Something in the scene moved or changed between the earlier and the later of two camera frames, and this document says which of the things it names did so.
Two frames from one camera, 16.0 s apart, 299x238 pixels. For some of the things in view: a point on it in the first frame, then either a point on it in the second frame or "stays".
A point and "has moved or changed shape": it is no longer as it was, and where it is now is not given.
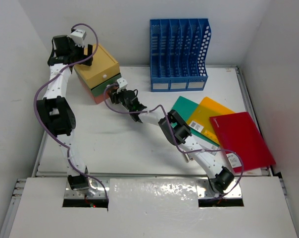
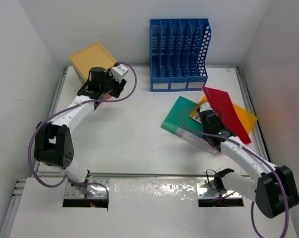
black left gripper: [81, 49] to [108, 76]
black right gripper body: [120, 98] to [219, 120]
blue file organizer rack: [177, 49] stays
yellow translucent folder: [200, 119] has moved or changed shape
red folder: [236, 132] to [221, 102]
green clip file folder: [184, 108] stays
